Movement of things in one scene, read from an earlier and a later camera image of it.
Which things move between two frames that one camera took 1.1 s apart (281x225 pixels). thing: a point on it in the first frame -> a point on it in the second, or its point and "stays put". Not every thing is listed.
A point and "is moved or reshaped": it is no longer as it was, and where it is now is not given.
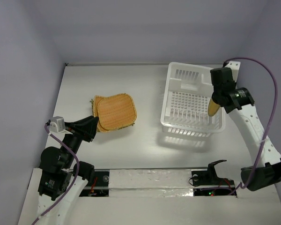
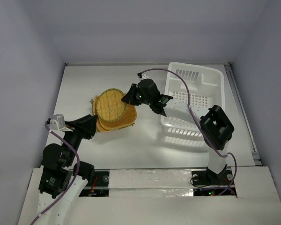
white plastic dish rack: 188,91 stays put
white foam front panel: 158,197 stays put
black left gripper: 86,127 stays put
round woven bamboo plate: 213,108 is moved or reshaped
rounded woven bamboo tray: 116,112 -> 99,128
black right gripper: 217,100 -> 136,94
